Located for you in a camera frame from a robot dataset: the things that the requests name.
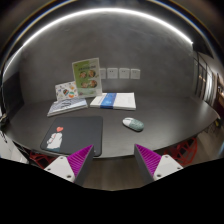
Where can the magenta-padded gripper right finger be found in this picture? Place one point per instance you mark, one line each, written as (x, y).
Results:
(166, 165)

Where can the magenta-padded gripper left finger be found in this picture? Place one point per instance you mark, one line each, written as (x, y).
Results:
(60, 165)

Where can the green and white computer mouse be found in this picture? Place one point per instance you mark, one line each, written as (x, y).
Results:
(134, 124)

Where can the black cartoon print mouse pad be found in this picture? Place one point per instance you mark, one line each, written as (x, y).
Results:
(80, 131)

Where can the grey striped book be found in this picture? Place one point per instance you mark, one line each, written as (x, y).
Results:
(66, 106)

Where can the white sticker card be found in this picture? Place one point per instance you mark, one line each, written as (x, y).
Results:
(66, 90)

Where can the white book with blue band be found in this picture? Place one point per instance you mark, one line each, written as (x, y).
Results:
(120, 100)

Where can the green menu sign stand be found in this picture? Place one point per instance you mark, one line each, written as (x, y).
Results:
(87, 78)

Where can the black framed glass door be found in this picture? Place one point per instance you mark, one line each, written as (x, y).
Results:
(203, 80)

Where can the white ceiling light strip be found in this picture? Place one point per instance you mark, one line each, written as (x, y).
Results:
(110, 9)

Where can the white wall socket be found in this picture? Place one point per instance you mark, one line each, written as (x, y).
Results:
(112, 73)
(135, 74)
(124, 73)
(103, 73)

